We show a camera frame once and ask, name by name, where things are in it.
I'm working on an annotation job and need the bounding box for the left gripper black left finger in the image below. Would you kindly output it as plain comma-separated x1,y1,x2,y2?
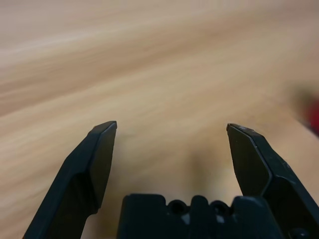
23,120,118,239

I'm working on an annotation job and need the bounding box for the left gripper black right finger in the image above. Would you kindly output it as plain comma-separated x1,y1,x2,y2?
226,123,319,239

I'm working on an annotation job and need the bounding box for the red wooden block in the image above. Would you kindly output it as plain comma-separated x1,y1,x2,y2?
303,96,319,136

